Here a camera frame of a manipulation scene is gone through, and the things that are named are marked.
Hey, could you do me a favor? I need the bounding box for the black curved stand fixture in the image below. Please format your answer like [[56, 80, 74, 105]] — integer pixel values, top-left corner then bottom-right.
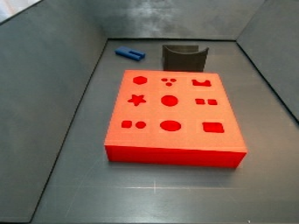
[[162, 45, 209, 72]]

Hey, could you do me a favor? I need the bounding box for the blue slotted square-circle block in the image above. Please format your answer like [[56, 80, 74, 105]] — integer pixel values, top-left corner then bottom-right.
[[114, 46, 145, 61]]

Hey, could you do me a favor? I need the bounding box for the red shape-sorting fixture block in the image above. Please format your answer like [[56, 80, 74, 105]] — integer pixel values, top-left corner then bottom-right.
[[104, 70, 248, 168]]

